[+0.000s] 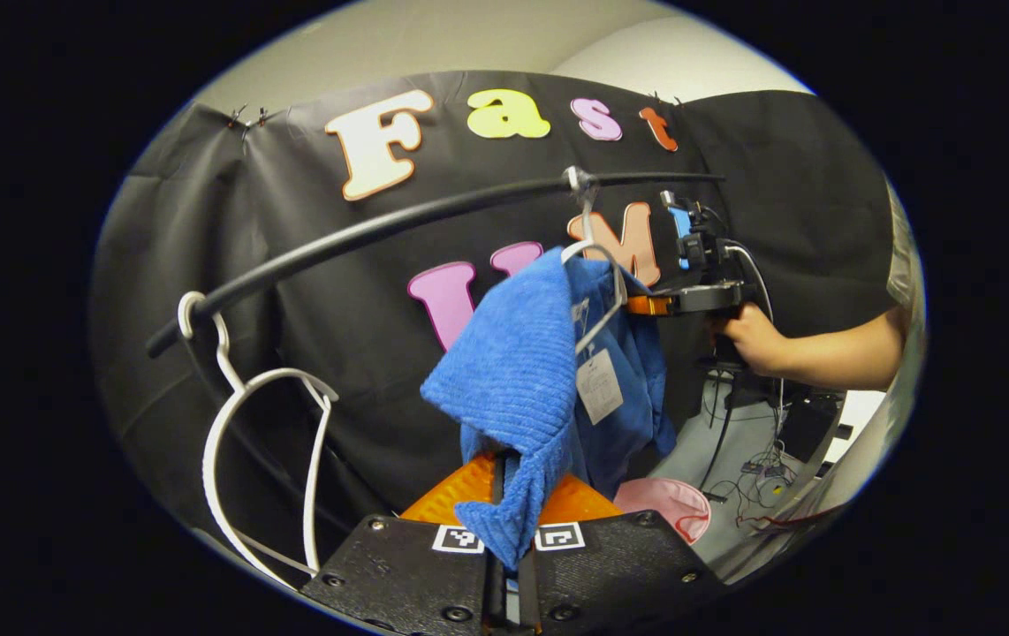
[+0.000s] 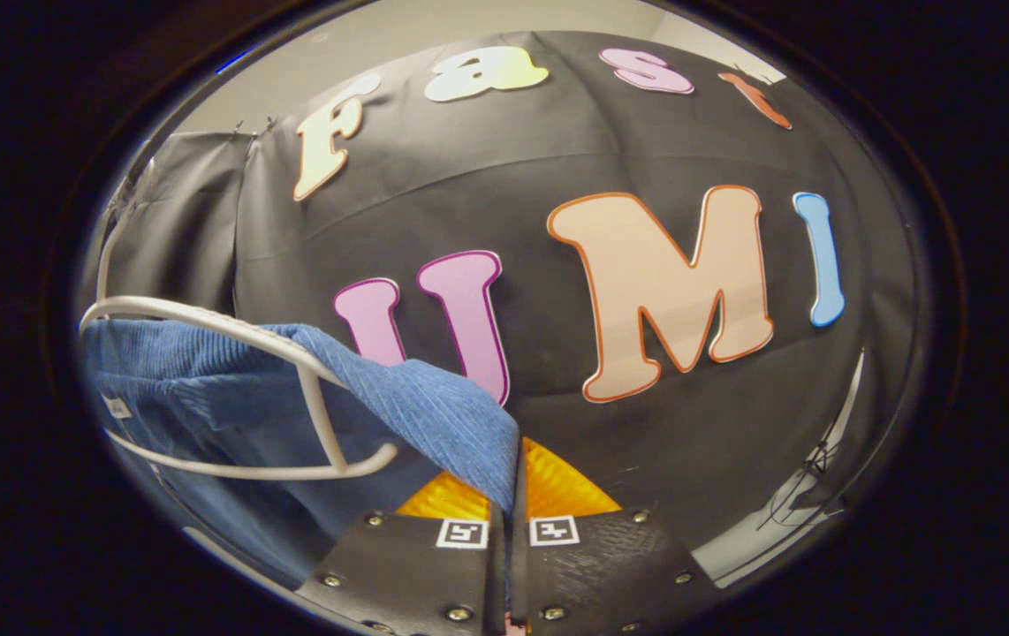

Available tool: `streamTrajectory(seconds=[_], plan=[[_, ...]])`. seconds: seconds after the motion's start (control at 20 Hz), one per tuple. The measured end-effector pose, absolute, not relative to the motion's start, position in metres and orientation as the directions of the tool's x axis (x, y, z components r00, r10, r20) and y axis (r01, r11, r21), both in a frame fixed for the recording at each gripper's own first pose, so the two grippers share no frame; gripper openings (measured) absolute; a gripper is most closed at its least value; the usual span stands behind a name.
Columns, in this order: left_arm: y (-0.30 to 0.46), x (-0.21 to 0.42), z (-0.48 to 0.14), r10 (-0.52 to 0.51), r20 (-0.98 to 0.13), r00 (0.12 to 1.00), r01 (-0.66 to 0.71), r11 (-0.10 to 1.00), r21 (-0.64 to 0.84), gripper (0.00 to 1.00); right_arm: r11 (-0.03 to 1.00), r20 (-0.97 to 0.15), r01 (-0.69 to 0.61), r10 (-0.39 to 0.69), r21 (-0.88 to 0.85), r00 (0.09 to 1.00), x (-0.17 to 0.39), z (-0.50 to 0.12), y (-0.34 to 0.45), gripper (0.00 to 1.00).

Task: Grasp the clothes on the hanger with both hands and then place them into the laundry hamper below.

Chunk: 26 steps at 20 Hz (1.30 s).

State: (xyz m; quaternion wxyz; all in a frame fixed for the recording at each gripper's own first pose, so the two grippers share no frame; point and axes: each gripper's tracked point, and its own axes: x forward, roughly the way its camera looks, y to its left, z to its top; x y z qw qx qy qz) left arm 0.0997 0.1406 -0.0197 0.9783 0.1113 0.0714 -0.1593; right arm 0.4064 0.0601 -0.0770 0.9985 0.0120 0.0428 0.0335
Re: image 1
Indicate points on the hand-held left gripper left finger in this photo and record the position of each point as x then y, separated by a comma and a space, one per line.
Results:
407, 574

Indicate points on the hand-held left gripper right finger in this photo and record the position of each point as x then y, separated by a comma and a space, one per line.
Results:
619, 574

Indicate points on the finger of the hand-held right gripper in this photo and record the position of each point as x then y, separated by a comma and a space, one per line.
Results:
646, 306

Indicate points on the white clothes hanger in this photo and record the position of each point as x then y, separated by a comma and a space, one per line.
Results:
621, 296
207, 464

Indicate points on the pink laundry hamper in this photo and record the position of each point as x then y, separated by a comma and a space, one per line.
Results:
659, 499

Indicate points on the clear tape wad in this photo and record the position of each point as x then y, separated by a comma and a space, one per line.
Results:
579, 181

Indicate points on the black equipment box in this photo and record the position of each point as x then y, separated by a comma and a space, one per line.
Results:
809, 428

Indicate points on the person's grey shirt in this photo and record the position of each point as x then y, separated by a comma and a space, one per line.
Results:
906, 265

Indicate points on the black backdrop cloth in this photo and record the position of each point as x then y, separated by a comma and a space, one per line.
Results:
204, 221

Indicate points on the black clothes rail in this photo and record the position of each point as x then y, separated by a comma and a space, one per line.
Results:
337, 243

